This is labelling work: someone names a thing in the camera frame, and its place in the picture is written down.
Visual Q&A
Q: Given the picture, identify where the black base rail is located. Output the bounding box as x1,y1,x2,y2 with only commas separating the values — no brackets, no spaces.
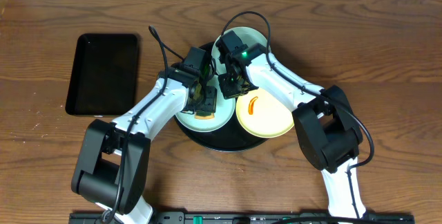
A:
68,210,416,224

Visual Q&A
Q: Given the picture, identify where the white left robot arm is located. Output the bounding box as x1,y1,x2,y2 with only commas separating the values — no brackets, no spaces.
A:
71,47,217,223

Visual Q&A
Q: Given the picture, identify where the black round tray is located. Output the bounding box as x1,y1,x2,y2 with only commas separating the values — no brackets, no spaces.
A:
172,41,277,153

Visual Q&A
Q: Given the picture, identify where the mint plate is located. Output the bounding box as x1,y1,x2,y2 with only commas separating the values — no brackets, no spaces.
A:
211,27,273,82
175,75,236,132

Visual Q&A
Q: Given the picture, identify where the orange green scrub sponge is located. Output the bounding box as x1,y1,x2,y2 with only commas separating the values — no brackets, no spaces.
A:
195,111,215,120

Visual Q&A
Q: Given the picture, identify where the yellow plate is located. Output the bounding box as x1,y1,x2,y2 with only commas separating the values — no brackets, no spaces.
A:
236,88,294,138

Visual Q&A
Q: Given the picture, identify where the black rectangular water tray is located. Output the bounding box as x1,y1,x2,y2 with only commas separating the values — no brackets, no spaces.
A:
65,33,140,115

